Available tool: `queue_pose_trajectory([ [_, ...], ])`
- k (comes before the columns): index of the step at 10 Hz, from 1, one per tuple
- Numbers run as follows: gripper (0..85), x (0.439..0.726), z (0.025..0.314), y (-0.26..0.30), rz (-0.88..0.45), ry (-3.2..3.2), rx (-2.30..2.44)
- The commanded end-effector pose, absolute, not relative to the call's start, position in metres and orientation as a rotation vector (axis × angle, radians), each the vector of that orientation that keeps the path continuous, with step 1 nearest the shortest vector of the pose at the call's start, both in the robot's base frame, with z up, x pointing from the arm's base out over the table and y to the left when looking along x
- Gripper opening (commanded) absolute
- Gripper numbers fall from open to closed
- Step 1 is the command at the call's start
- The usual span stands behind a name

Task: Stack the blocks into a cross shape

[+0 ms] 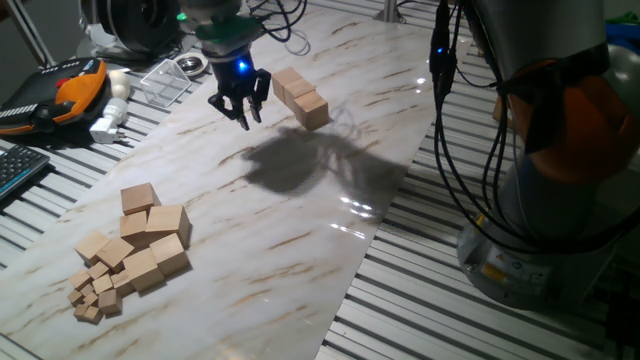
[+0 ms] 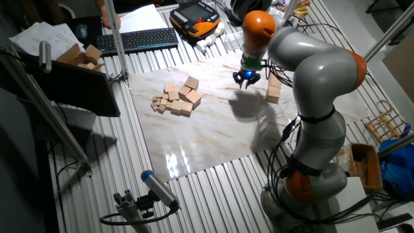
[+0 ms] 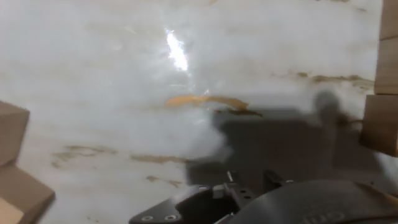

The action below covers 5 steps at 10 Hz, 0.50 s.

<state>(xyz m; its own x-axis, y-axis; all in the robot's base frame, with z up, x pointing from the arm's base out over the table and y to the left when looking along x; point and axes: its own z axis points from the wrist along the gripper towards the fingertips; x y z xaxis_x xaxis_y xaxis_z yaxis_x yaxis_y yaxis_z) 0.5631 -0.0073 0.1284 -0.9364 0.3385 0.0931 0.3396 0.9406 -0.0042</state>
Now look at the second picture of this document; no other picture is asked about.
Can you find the brown cardboard sheet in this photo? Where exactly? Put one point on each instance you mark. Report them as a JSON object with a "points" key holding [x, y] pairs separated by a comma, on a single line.
{"points": [[402, 68]]}

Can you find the black computer keyboard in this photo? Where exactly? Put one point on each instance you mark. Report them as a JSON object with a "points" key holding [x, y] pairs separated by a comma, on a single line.
{"points": [[137, 40]]}

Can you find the small open cardboard box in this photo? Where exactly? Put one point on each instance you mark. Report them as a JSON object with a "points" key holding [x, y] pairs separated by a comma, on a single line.
{"points": [[72, 55]]}

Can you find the gold foil bag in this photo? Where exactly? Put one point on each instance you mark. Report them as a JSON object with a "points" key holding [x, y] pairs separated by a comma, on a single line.
{"points": [[301, 12]]}

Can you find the brown cardboard box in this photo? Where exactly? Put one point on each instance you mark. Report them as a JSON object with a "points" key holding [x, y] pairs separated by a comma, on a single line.
{"points": [[372, 168]]}

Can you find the clear plastic box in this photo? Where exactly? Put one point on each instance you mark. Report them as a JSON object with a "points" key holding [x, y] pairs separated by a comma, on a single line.
{"points": [[233, 40]]}

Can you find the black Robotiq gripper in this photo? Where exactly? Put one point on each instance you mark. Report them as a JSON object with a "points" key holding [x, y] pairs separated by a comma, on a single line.
{"points": [[248, 74]]}

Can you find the black filament spool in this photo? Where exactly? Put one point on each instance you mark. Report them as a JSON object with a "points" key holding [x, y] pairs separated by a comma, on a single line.
{"points": [[241, 8]]}

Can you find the orange black teach pendant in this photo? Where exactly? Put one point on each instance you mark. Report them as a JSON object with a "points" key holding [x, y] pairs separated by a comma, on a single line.
{"points": [[194, 13]]}

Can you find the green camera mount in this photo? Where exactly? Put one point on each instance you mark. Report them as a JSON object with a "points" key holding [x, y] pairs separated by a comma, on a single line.
{"points": [[252, 63]]}

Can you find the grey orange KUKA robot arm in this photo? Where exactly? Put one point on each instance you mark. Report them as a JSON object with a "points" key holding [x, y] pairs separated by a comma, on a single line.
{"points": [[320, 74]]}

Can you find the grey camera on frame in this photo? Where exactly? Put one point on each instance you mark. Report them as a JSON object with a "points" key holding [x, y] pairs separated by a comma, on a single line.
{"points": [[45, 56]]}

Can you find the wooden rack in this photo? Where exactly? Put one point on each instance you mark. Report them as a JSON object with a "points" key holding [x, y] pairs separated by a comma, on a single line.
{"points": [[388, 120]]}

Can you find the black monitor panel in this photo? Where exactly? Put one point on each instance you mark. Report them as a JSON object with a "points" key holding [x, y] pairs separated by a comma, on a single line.
{"points": [[81, 90]]}

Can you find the white paper sheet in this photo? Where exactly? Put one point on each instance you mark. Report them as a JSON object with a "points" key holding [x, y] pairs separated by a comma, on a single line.
{"points": [[142, 19]]}

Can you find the white robot plinth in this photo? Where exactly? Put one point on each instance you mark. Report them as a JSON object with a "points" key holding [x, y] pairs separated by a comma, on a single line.
{"points": [[355, 210]]}

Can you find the marble pattern board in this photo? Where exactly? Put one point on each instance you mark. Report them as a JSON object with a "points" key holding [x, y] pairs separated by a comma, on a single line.
{"points": [[210, 145]]}

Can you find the grey computer mouse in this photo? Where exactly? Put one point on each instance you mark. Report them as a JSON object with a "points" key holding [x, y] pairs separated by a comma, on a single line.
{"points": [[81, 31]]}

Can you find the white plug adapter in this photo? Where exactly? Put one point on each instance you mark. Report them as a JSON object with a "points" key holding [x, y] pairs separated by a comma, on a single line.
{"points": [[205, 43]]}

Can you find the grey camera blue tip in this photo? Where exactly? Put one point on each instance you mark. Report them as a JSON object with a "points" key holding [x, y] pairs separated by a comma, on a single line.
{"points": [[160, 189]]}

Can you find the medium wooden cube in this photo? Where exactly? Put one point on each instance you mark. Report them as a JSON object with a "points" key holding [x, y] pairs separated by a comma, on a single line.
{"points": [[186, 108], [169, 87], [176, 107], [173, 95]]}

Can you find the aluminium camera bracket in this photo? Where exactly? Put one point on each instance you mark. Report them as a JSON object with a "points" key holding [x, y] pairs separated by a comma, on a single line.
{"points": [[127, 210]]}

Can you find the aluminium frame post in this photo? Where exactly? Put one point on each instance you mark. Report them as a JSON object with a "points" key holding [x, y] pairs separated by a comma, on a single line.
{"points": [[290, 8], [391, 32], [117, 42]]}

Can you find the printed paper stack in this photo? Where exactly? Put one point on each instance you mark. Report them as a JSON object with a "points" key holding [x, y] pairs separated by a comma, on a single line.
{"points": [[42, 37]]}

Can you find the blue bag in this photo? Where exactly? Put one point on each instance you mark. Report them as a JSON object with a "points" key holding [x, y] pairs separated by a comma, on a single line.
{"points": [[399, 171]]}

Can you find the small wooden cube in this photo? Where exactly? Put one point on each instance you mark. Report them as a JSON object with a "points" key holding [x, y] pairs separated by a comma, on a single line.
{"points": [[159, 95], [163, 102], [161, 108], [165, 96], [168, 105]]}

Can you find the person right hand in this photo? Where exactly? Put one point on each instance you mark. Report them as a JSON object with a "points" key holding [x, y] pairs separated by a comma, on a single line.
{"points": [[105, 19]]}

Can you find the white power strip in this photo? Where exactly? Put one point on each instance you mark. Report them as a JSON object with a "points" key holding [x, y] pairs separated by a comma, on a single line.
{"points": [[276, 12]]}

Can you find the black mouse pad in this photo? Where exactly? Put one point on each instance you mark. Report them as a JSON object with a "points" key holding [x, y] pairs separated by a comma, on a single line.
{"points": [[93, 35]]}

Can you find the person right forearm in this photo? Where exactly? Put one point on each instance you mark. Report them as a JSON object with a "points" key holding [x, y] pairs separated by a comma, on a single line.
{"points": [[98, 4]]}

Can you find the white egg shaped object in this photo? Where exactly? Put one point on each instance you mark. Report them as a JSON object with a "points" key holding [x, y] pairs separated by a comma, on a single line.
{"points": [[219, 29]]}

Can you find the aluminium frame beam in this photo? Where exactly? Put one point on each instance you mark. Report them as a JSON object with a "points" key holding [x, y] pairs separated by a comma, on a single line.
{"points": [[396, 145], [69, 142]]}

